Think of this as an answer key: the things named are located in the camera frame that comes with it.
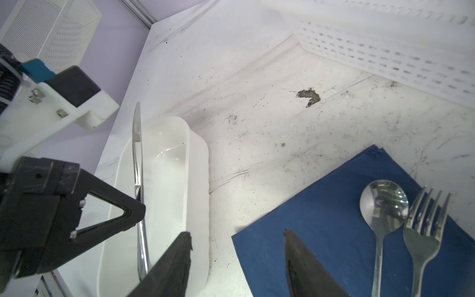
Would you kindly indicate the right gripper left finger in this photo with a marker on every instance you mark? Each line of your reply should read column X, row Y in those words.
column 169, row 276

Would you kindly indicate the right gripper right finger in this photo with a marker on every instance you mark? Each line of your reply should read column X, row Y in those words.
column 306, row 276

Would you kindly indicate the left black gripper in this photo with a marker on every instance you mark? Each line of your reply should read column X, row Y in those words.
column 53, row 211

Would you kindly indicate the silver table knife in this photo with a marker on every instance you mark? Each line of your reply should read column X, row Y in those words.
column 143, row 261

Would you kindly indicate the blue paper napkin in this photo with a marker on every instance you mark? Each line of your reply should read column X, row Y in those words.
column 327, row 217

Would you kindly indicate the silver spoon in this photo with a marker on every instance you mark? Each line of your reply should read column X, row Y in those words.
column 384, row 206

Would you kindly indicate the white rectangular plastic tray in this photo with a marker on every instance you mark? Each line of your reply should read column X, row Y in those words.
column 176, row 177

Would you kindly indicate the silver fork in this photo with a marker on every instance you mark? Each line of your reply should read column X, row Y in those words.
column 423, row 233

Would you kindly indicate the white two-tier mesh shelf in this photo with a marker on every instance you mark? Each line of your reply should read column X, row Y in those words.
column 56, row 32

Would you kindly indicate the white perforated plastic basket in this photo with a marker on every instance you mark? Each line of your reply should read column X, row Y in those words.
column 427, row 45

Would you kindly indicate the aluminium frame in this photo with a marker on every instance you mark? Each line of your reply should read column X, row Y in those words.
column 139, row 12

